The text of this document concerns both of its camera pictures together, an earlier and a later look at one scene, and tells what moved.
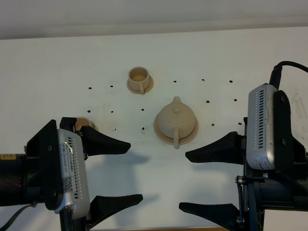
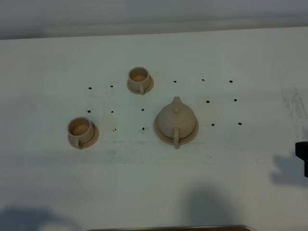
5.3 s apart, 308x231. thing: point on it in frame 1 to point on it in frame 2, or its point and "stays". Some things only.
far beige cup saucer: x=151 y=82 stays
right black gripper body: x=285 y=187 to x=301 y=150
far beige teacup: x=138 y=78 stays
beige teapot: x=176 y=121 stays
